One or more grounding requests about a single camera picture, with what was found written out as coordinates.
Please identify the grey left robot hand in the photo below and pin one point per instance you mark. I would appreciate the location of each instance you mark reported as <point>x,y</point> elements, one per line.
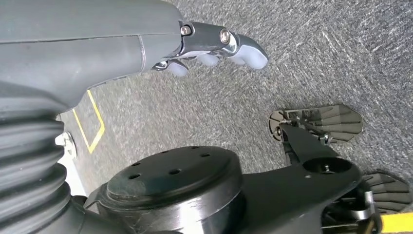
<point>80,38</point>

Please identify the silver round bolt head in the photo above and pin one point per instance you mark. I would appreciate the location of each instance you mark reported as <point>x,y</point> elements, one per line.
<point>66,145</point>

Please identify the black robot waist housing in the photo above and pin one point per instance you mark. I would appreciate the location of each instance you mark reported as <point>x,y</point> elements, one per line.
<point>167,181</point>

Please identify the black robot leg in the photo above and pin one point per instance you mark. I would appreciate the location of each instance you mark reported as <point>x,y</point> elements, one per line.
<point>290,193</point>

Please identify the grey ribbed robot foot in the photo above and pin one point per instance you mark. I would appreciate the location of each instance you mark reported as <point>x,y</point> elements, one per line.
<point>390,190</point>
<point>338,124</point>

